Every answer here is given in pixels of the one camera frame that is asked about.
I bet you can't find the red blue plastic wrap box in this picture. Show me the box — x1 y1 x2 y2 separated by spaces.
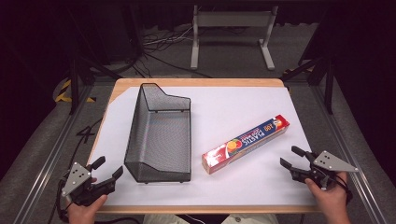
201 113 291 175

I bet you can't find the person's left hand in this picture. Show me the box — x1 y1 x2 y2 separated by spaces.
65 176 108 224

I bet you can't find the left hand-held gripper cable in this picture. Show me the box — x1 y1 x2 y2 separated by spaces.
54 117 106 224

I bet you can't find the hand-held gripper cable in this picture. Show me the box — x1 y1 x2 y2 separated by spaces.
54 117 106 224
335 176 355 204

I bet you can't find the tangle of floor cables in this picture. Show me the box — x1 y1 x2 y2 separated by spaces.
141 25 195 53

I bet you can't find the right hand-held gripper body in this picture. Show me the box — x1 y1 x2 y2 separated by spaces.
290 150 360 191

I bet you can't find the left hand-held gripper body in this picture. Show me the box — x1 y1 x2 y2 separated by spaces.
60 161 110 207

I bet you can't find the right hand-held gripper cable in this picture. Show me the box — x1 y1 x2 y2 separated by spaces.
335 176 355 204

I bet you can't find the black metal stand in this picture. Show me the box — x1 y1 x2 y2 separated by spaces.
66 6 123 116
280 55 336 116

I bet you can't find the grey metal stand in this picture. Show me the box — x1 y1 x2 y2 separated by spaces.
190 4 279 72

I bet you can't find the yellow black hazard tape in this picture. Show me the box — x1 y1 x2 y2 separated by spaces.
54 78 96 104

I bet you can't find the black floor cable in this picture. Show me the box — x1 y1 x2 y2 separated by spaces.
143 51 213 79

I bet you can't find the black wire mesh basket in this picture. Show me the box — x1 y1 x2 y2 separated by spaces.
123 82 192 185

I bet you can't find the white paper sheet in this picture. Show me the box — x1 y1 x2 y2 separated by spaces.
88 85 318 207

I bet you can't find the person's right hand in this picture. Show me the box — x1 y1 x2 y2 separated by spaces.
304 171 353 217

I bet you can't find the aluminium rail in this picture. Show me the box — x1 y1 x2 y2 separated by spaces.
12 83 95 224
310 84 389 224

